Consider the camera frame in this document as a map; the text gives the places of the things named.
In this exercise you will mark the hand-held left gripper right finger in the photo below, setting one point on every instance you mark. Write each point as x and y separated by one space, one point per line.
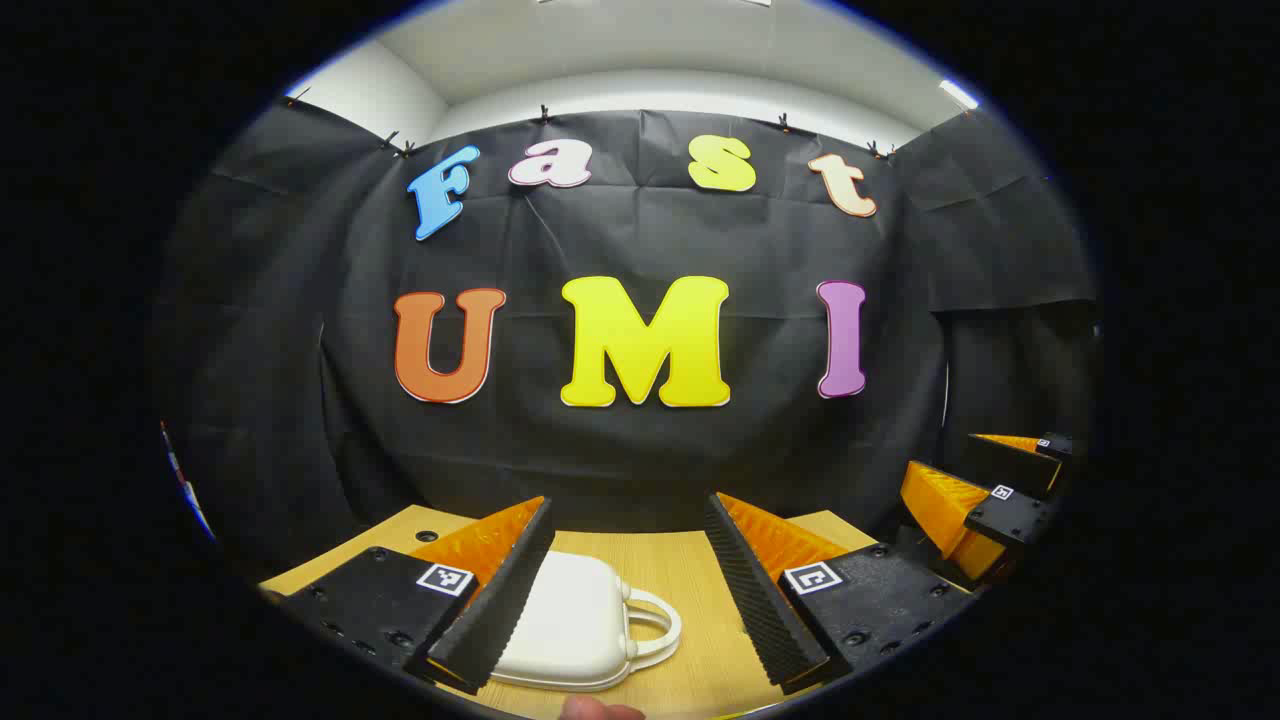
760 600

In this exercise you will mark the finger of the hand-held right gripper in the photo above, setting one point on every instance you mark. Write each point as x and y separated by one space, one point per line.
1015 465
1010 515

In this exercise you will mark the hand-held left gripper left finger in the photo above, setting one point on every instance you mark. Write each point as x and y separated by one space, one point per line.
500 600

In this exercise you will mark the white suitcase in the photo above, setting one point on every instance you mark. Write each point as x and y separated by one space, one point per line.
570 620

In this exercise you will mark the black backdrop cloth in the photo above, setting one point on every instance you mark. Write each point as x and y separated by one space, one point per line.
600 450

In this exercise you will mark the ceiling light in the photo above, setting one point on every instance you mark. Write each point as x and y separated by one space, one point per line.
958 94

